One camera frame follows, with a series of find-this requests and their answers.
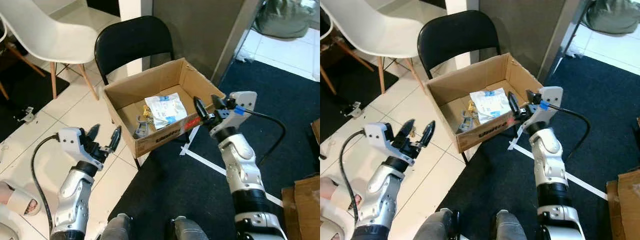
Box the white blue printed plastic pouch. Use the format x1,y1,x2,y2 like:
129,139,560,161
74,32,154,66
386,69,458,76
470,88,514,126
144,92,189,131

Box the white floor tape strip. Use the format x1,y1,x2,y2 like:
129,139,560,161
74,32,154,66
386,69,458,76
507,124,609,201
179,126,284,207

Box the open brown cardboard box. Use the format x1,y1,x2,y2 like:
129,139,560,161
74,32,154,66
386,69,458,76
102,57,226,159
425,52,544,154

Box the black rug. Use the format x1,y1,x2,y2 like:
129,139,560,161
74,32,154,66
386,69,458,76
0,59,71,142
320,47,400,143

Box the grey robot left leg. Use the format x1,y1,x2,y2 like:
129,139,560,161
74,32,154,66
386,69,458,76
99,213,134,240
414,208,462,240

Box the grey robot leg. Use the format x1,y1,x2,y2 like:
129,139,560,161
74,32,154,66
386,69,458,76
172,216,210,240
491,209,532,240
414,208,462,240
99,213,134,240

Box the dark blue carpet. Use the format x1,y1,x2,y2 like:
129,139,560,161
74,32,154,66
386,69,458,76
107,59,321,240
436,54,640,240

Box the person's foot in white sandal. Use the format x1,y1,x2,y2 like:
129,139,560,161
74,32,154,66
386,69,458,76
320,176,364,212
0,180,42,217

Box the black folding chair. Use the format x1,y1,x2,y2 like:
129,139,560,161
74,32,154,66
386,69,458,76
417,10,502,166
94,15,192,171

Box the olive green bag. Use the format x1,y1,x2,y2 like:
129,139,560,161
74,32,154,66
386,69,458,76
251,0,319,39
584,0,640,36

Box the white shell chair wooden legs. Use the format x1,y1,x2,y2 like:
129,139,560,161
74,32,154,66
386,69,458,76
0,0,101,101
320,7,375,96
320,0,426,96
0,17,47,101

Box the grey robot right leg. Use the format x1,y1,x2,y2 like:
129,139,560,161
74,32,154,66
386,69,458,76
491,209,532,240
172,216,210,240

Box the closed brown cardboard box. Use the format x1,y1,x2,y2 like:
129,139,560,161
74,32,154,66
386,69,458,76
281,175,321,240
606,170,640,240

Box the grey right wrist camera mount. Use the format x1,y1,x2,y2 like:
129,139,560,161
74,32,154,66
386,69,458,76
210,91,259,140
525,86,564,132

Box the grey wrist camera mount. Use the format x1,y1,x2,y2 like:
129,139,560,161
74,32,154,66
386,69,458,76
56,127,104,165
525,86,564,132
363,122,417,167
210,91,259,140

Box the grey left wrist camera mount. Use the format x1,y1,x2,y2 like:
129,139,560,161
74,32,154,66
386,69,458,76
363,122,417,167
56,127,104,165

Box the small metal bracket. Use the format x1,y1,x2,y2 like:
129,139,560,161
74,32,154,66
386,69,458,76
14,106,35,124
342,101,362,119

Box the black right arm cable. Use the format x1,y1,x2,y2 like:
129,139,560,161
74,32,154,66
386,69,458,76
546,102,592,165
242,109,287,167

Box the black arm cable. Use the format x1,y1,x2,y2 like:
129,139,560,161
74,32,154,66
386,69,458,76
242,109,287,167
339,129,367,226
546,102,592,165
31,134,61,236

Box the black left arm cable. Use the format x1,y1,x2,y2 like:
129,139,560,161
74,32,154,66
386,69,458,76
31,134,61,236
339,129,367,226

